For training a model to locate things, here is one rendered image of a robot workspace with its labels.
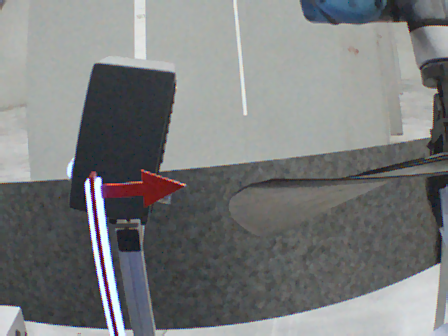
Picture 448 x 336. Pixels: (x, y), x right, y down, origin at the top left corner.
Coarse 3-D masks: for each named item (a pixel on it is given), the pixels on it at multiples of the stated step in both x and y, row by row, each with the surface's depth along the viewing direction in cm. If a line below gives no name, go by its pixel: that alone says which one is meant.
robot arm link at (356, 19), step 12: (312, 0) 86; (324, 0) 83; (336, 0) 82; (348, 0) 82; (360, 0) 81; (372, 0) 81; (384, 0) 82; (336, 12) 82; (348, 12) 82; (360, 12) 82; (372, 12) 82; (360, 24) 86
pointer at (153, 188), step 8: (144, 176) 69; (152, 176) 69; (112, 184) 69; (120, 184) 69; (128, 184) 69; (136, 184) 69; (144, 184) 69; (152, 184) 69; (160, 184) 69; (168, 184) 69; (176, 184) 69; (104, 192) 69; (112, 192) 69; (120, 192) 69; (128, 192) 69; (136, 192) 69; (144, 192) 69; (152, 192) 69; (160, 192) 69; (168, 192) 69; (144, 200) 69; (152, 200) 69
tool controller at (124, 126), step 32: (96, 64) 124; (128, 64) 126; (160, 64) 139; (96, 96) 125; (128, 96) 125; (160, 96) 125; (96, 128) 125; (128, 128) 126; (160, 128) 126; (96, 160) 126; (128, 160) 126; (160, 160) 128
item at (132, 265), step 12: (120, 228) 122; (132, 252) 122; (120, 264) 122; (132, 264) 123; (144, 264) 124; (132, 276) 123; (144, 276) 123; (132, 288) 123; (144, 288) 123; (132, 300) 123; (144, 300) 123; (132, 312) 123; (144, 312) 123; (132, 324) 123; (144, 324) 124
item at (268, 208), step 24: (384, 168) 70; (408, 168) 67; (432, 168) 64; (240, 192) 63; (264, 192) 63; (288, 192) 64; (312, 192) 67; (336, 192) 72; (360, 192) 78; (240, 216) 73; (264, 216) 75; (288, 216) 78; (312, 216) 81
